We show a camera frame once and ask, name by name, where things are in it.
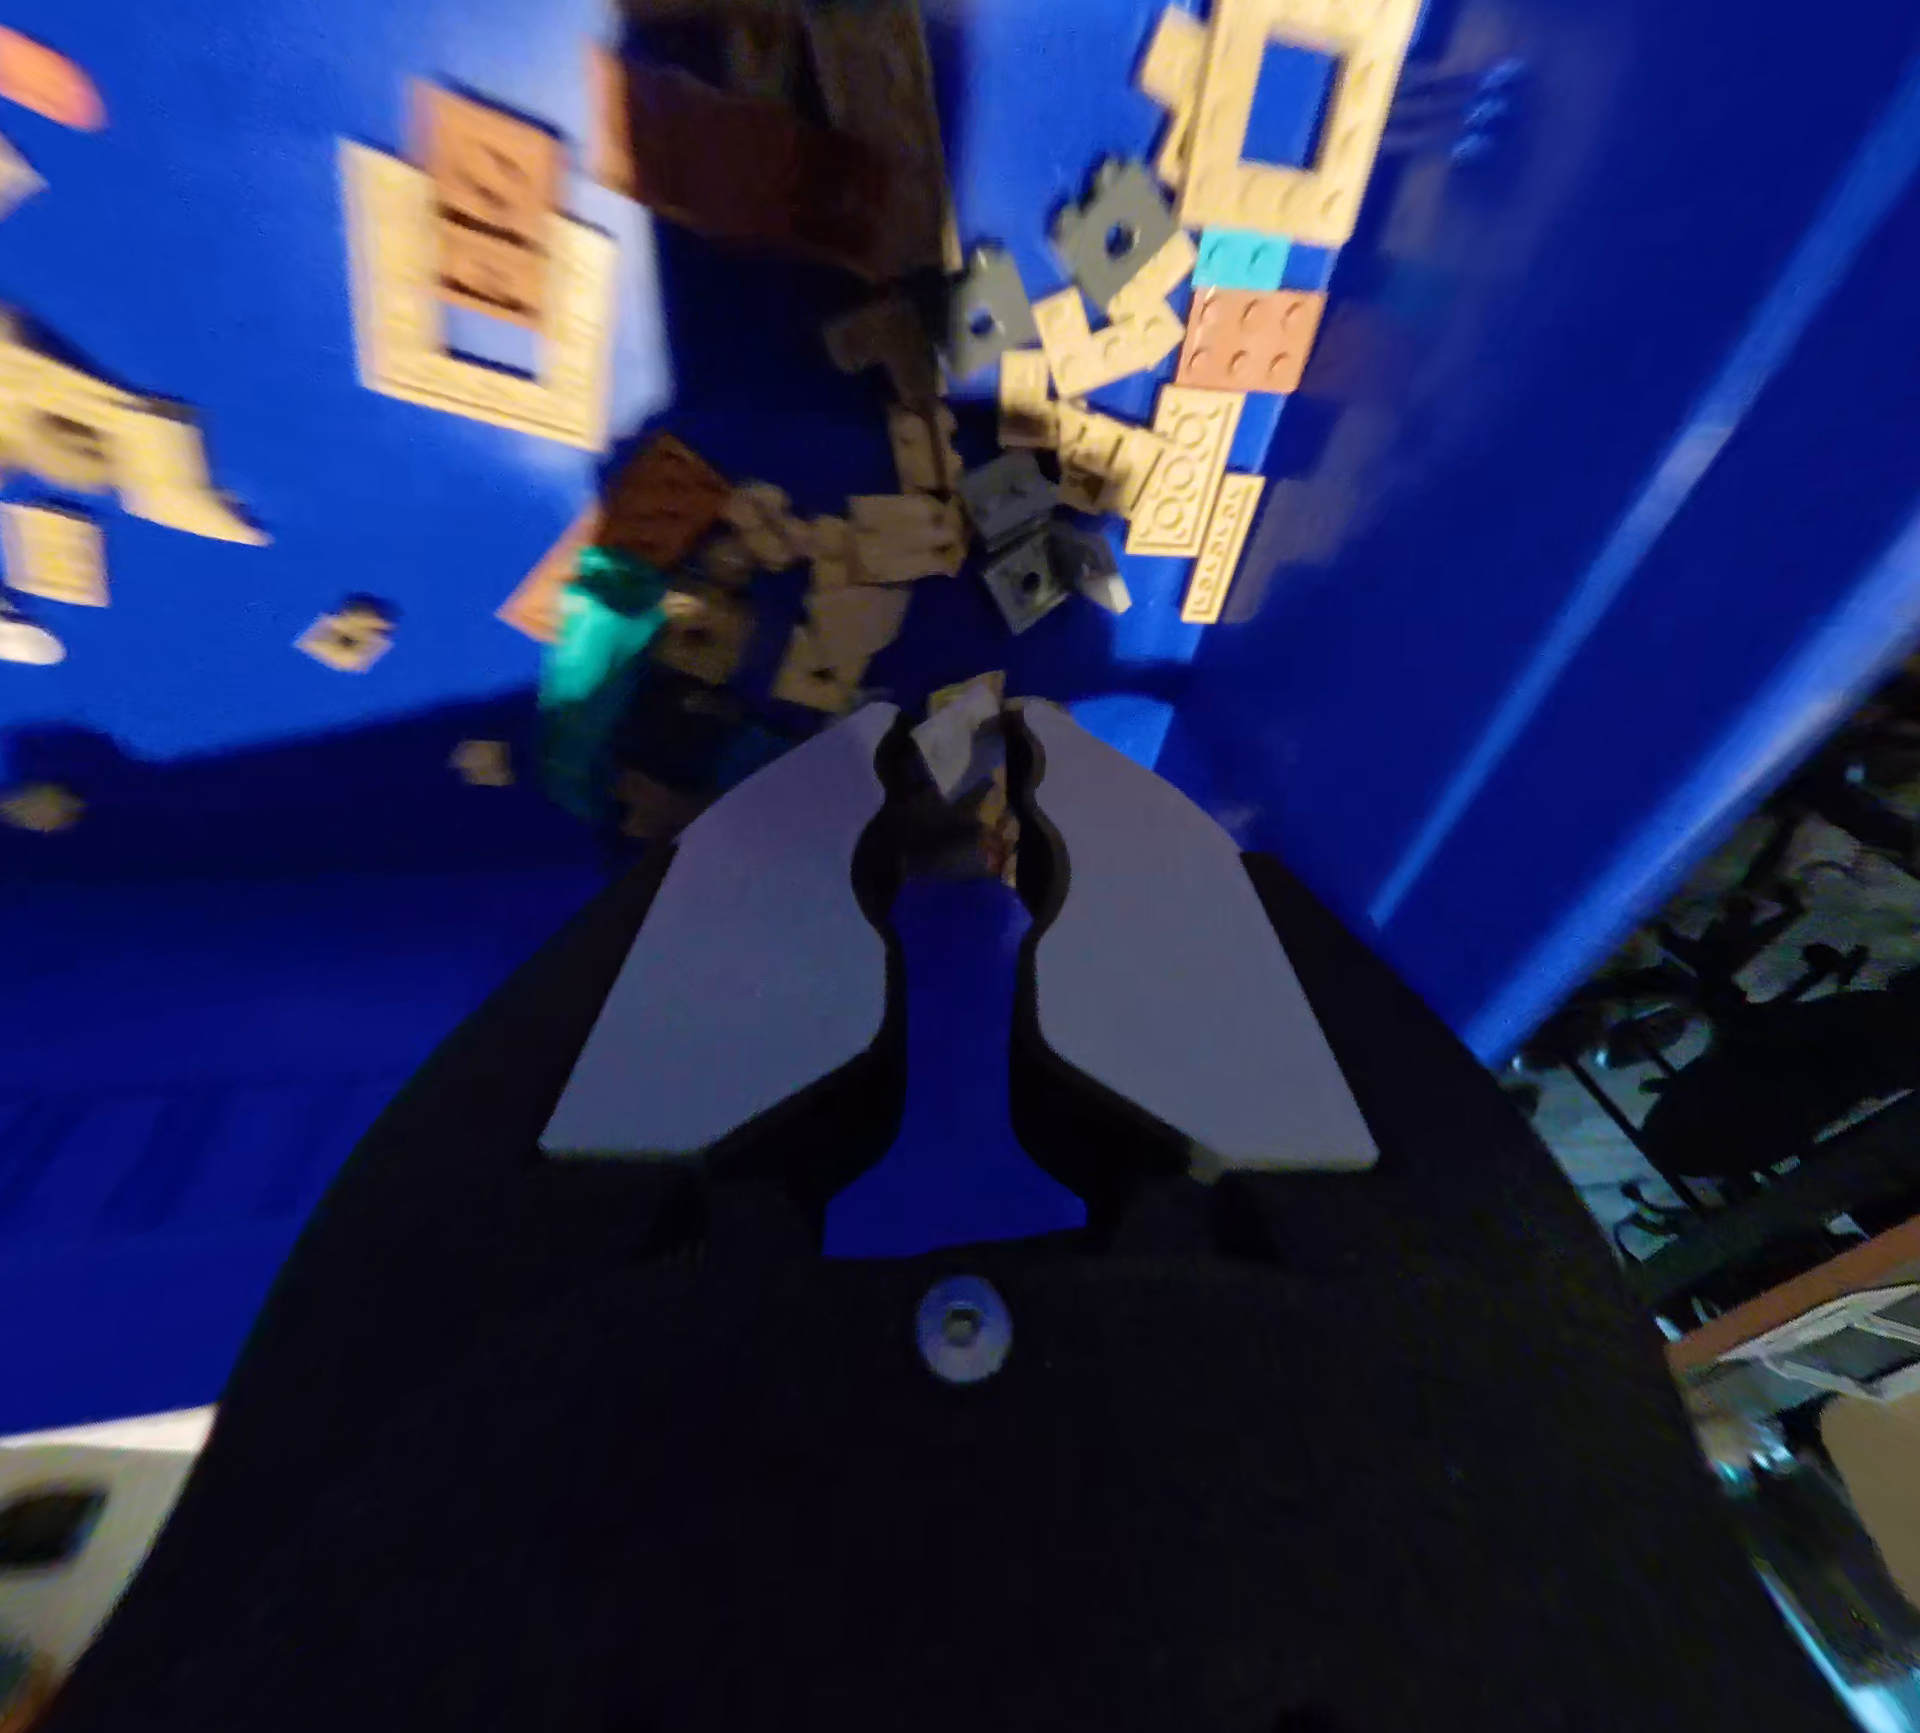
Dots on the tan toy frame plate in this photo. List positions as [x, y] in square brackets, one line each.
[1291, 207]
[392, 309]

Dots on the small tan toy brick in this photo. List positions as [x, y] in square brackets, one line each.
[961, 735]

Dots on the dark metal frame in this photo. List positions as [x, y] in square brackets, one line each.
[1725, 1090]

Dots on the pile of toy bricks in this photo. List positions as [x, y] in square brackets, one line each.
[1102, 347]

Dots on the teal toy figure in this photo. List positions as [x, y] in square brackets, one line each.
[601, 653]

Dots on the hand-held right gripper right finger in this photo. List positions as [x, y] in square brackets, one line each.
[1184, 1000]

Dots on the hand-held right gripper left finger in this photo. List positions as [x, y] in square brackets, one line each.
[720, 1000]

